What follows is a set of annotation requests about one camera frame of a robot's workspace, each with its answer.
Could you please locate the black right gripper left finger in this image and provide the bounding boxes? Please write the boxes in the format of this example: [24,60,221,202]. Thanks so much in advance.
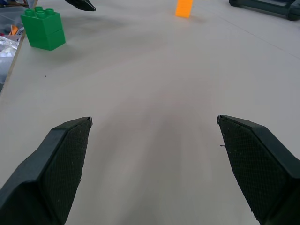
[0,116,93,225]

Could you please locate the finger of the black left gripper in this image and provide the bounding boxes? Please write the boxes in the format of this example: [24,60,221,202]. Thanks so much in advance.
[64,0,97,12]

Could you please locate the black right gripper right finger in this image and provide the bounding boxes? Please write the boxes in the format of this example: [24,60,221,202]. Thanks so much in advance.
[217,114,300,225]

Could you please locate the green toy brick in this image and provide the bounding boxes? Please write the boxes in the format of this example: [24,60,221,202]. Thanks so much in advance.
[20,6,67,52]

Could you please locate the clear plastic storage box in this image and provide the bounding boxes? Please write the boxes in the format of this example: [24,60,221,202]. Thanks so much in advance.
[0,0,30,38]

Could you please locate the crumpled clear plastic bag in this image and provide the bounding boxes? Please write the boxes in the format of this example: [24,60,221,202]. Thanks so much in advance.
[0,35,21,91]

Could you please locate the orange toy brick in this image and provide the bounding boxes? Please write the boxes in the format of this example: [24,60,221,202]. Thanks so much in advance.
[175,0,194,18]

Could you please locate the dark green metal stand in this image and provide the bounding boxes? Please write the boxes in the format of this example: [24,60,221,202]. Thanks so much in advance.
[228,0,300,22]

